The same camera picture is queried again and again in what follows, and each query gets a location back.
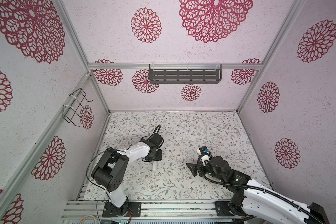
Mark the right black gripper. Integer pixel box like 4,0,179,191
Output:
186,154,225,184

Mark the white remote control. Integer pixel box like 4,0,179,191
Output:
152,161,158,172

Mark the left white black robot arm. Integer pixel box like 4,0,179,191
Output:
91,125,164,218

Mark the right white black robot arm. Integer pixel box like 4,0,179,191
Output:
186,153,329,224

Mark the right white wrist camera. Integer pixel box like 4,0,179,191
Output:
197,146,212,166

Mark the dark grey wall shelf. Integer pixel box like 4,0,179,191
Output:
148,64,222,84

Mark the black wire wall rack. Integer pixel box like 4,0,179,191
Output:
62,88,94,130

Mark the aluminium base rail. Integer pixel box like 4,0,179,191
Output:
60,200,240,222

